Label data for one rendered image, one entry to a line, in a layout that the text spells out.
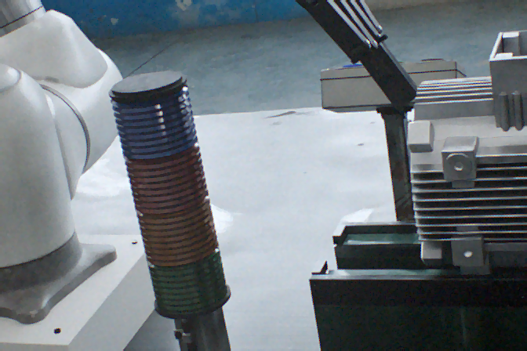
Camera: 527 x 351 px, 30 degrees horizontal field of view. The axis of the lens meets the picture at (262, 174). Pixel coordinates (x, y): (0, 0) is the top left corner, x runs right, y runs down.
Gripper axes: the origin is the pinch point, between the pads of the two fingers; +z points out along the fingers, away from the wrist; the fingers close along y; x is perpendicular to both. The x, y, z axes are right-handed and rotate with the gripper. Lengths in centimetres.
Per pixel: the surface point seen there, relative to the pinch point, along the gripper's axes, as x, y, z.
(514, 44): -13.3, -2.9, 4.1
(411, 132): -2.8, -12.9, 4.0
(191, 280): 9.8, -38.5, -0.5
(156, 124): 3.4, -38.6, -11.9
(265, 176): 46, 49, 9
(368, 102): 8.6, 12.4, 2.9
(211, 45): 253, 486, -18
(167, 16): 293, 539, -54
